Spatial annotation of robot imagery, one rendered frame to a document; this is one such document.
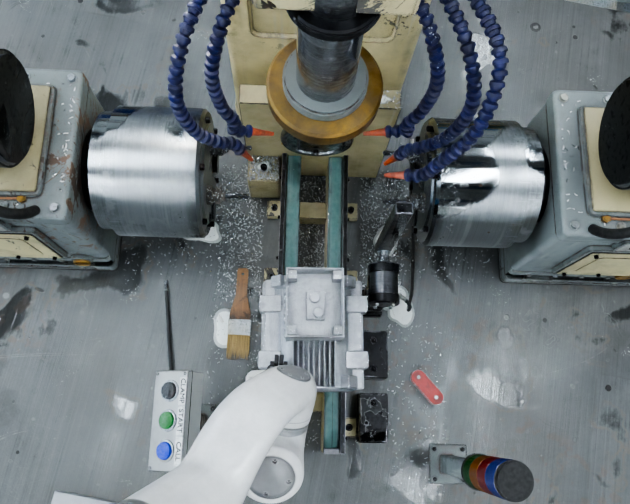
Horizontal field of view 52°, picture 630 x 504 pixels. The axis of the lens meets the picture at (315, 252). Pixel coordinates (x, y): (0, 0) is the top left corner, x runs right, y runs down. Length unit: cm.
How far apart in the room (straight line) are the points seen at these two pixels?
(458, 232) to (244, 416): 61
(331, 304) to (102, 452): 61
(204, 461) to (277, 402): 11
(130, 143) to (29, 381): 60
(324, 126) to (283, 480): 50
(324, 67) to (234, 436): 48
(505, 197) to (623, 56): 77
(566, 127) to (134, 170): 78
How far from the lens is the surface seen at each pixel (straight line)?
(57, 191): 119
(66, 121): 124
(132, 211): 120
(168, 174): 116
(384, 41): 126
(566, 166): 125
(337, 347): 114
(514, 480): 106
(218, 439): 77
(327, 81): 92
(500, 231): 124
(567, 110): 130
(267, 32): 125
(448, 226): 120
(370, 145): 137
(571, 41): 184
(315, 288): 113
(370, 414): 137
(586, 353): 157
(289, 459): 83
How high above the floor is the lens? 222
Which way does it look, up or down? 75 degrees down
